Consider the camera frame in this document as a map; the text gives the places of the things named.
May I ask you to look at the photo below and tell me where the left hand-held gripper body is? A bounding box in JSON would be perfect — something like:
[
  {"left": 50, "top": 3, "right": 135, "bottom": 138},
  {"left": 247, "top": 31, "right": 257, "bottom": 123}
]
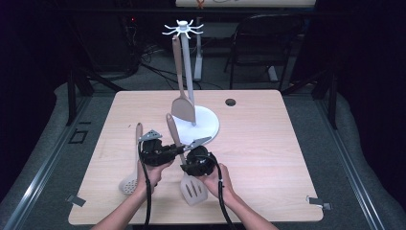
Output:
[{"left": 138, "top": 128, "right": 176, "bottom": 168}]

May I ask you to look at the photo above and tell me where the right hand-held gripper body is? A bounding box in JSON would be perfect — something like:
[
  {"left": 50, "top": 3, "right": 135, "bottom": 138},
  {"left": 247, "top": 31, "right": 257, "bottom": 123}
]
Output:
[{"left": 180, "top": 136, "right": 218, "bottom": 177}]

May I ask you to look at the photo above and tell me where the slotted spatula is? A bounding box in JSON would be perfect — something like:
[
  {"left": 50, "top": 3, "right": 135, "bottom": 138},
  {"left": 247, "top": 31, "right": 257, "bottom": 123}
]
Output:
[{"left": 165, "top": 112, "right": 210, "bottom": 207}]

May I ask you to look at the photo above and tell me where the white utensil rack stand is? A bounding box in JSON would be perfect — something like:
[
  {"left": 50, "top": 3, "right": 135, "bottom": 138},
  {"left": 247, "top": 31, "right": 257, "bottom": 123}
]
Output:
[{"left": 161, "top": 19, "right": 221, "bottom": 147}]

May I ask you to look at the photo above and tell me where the solid spatula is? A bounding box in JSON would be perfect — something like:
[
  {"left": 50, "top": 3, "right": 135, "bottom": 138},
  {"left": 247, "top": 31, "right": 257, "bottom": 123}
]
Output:
[{"left": 170, "top": 34, "right": 197, "bottom": 125}]

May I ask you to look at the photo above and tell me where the perforated skimmer spoon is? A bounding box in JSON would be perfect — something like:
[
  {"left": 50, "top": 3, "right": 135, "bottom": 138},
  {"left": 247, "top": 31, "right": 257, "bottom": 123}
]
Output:
[{"left": 118, "top": 122, "right": 145, "bottom": 196}]

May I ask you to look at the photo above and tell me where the person's left hand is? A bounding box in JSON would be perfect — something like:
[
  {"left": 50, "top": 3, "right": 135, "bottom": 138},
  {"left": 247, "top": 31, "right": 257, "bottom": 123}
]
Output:
[{"left": 137, "top": 158, "right": 176, "bottom": 196}]

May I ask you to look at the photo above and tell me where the person's right hand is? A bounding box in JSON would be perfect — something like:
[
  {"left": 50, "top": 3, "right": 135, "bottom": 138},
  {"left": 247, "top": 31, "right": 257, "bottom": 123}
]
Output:
[{"left": 194, "top": 162, "right": 237, "bottom": 201}]

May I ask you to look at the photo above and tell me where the black tape square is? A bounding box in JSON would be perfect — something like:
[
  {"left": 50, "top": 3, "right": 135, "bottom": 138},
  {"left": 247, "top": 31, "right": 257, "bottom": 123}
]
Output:
[{"left": 67, "top": 127, "right": 90, "bottom": 145}]

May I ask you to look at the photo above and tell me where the grey tape tab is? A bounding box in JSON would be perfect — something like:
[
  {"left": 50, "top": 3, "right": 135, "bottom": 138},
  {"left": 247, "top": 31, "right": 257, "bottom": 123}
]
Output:
[
  {"left": 65, "top": 194, "right": 87, "bottom": 208},
  {"left": 305, "top": 195, "right": 333, "bottom": 212}
]

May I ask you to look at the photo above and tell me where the black folding chair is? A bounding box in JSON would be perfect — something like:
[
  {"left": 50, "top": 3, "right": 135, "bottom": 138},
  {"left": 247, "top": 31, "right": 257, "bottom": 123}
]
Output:
[{"left": 223, "top": 12, "right": 306, "bottom": 92}]

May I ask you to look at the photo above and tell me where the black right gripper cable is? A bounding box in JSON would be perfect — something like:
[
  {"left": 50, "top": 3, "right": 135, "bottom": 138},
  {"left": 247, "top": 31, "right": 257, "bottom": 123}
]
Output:
[{"left": 200, "top": 152, "right": 237, "bottom": 230}]

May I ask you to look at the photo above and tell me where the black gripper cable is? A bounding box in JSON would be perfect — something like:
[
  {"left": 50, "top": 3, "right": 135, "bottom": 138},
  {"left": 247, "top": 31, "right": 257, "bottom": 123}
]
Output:
[
  {"left": 200, "top": 152, "right": 237, "bottom": 230},
  {"left": 137, "top": 143, "right": 153, "bottom": 230}
]

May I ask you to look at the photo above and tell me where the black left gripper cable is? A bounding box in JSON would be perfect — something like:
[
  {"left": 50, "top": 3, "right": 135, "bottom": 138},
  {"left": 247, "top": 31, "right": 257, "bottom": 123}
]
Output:
[{"left": 137, "top": 143, "right": 153, "bottom": 230}]

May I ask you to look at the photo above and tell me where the black floor cable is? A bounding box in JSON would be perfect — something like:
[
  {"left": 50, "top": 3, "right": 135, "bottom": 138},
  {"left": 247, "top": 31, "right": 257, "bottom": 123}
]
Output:
[{"left": 140, "top": 61, "right": 224, "bottom": 91}]

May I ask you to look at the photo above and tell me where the black metal frame leg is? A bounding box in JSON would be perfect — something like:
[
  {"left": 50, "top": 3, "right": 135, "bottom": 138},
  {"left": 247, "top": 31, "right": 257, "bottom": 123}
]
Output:
[
  {"left": 281, "top": 68, "right": 339, "bottom": 130},
  {"left": 65, "top": 67, "right": 126, "bottom": 127}
]

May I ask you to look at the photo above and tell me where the aluminium floor rail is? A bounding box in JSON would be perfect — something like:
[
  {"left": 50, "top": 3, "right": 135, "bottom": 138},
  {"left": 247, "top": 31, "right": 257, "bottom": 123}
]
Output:
[
  {"left": 314, "top": 98, "right": 388, "bottom": 230},
  {"left": 0, "top": 95, "right": 93, "bottom": 230}
]

